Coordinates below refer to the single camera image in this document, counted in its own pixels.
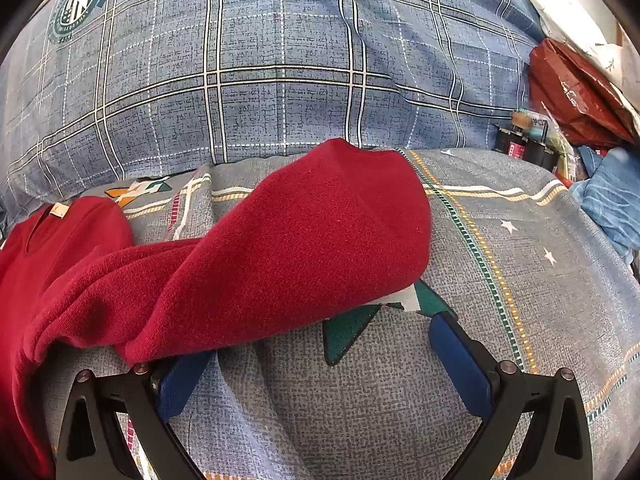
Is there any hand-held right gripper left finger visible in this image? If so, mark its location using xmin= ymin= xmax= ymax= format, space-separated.
xmin=55 ymin=349 xmax=217 ymax=480

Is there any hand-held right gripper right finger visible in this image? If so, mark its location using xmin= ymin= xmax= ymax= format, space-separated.
xmin=429 ymin=311 xmax=596 ymax=480

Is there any red fleece sweater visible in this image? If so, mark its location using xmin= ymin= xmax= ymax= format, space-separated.
xmin=0 ymin=138 xmax=433 ymax=480

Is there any grey printed bed sheet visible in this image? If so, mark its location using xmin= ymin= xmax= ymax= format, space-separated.
xmin=40 ymin=147 xmax=640 ymax=480

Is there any small black box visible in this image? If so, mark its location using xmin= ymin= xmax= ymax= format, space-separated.
xmin=492 ymin=122 xmax=558 ymax=171

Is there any light blue cloth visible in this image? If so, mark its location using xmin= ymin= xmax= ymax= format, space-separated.
xmin=570 ymin=147 xmax=640 ymax=266

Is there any red plastic bag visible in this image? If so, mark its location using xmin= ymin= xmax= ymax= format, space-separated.
xmin=527 ymin=38 xmax=638 ymax=148

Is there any blue plaid quilt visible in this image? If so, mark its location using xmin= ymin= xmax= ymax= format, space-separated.
xmin=0 ymin=0 xmax=546 ymax=211

